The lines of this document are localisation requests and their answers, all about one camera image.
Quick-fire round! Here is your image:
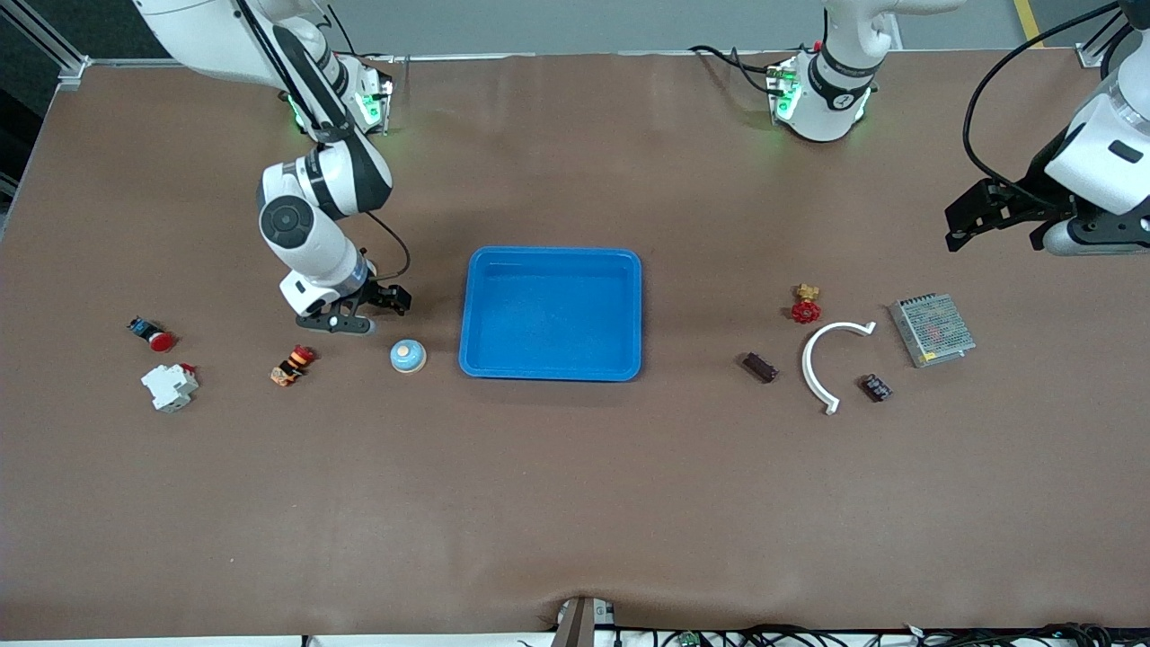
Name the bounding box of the light blue call bell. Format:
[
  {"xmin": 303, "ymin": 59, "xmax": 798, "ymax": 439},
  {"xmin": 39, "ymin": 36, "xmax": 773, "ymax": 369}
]
[{"xmin": 389, "ymin": 338, "xmax": 429, "ymax": 376}]

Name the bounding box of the red push button blue body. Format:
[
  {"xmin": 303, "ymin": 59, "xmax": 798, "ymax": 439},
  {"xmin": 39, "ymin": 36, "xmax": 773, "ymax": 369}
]
[{"xmin": 127, "ymin": 316, "xmax": 177, "ymax": 353}]

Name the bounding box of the brown grey camera mount bracket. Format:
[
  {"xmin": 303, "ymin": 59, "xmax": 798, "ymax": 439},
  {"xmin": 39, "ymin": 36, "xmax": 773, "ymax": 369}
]
[{"xmin": 550, "ymin": 596, "xmax": 617, "ymax": 647}]

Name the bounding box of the white base connector box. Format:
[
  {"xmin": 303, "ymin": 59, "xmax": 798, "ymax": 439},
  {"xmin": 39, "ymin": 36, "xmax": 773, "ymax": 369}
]
[
  {"xmin": 765, "ymin": 59, "xmax": 802, "ymax": 124},
  {"xmin": 359, "ymin": 76, "xmax": 396, "ymax": 137}
]

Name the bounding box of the black cable bundle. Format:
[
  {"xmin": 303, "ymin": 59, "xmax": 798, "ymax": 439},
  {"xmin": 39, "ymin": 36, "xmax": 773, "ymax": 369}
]
[{"xmin": 615, "ymin": 623, "xmax": 1150, "ymax": 647}]

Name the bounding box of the silver perforated metal power supply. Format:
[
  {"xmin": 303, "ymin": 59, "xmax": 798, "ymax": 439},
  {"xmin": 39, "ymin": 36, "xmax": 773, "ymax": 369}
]
[{"xmin": 888, "ymin": 292, "xmax": 978, "ymax": 369}]

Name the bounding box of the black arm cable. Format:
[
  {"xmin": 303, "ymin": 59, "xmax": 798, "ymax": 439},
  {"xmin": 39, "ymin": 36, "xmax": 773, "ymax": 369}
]
[
  {"xmin": 963, "ymin": 0, "xmax": 1133, "ymax": 197},
  {"xmin": 234, "ymin": 0, "xmax": 412, "ymax": 281}
]

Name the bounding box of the white circuit breaker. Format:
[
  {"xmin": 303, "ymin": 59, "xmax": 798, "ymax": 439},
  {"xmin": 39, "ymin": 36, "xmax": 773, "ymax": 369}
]
[{"xmin": 140, "ymin": 362, "xmax": 200, "ymax": 413}]

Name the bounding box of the aluminium frame profile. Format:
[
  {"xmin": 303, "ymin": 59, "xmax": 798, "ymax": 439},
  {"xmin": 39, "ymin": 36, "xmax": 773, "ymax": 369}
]
[
  {"xmin": 0, "ymin": 0, "xmax": 91, "ymax": 91},
  {"xmin": 1076, "ymin": 0, "xmax": 1133, "ymax": 68}
]

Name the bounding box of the blue plastic tray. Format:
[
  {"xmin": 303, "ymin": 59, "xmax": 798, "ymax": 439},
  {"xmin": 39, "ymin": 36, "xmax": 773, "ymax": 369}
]
[{"xmin": 458, "ymin": 246, "xmax": 644, "ymax": 383}]

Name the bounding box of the black base cable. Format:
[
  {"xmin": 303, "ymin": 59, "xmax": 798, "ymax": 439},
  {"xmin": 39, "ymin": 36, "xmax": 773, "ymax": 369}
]
[{"xmin": 688, "ymin": 43, "xmax": 781, "ymax": 96}]

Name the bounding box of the red mushroom button orange body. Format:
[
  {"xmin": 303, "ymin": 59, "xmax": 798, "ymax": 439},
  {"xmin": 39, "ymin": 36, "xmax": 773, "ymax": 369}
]
[{"xmin": 270, "ymin": 344, "xmax": 317, "ymax": 388}]

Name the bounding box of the white curved plastic bracket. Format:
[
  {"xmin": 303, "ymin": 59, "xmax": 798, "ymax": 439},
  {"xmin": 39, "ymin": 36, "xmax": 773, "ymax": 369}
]
[{"xmin": 801, "ymin": 321, "xmax": 877, "ymax": 416}]

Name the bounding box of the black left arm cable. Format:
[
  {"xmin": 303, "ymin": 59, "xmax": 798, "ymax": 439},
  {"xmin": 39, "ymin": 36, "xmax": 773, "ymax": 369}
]
[{"xmin": 963, "ymin": 0, "xmax": 1133, "ymax": 197}]

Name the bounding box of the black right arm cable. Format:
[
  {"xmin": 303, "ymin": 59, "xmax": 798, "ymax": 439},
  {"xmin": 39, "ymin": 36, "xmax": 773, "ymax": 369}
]
[{"xmin": 234, "ymin": 0, "xmax": 412, "ymax": 281}]

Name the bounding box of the brown table cover sheet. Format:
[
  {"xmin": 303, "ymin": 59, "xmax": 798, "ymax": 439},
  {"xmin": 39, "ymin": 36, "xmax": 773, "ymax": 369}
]
[{"xmin": 0, "ymin": 49, "xmax": 1150, "ymax": 634}]

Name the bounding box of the aluminium table edge rail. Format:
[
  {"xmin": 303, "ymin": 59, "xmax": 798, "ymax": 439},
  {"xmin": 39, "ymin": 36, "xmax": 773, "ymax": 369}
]
[{"xmin": 85, "ymin": 49, "xmax": 1093, "ymax": 68}]

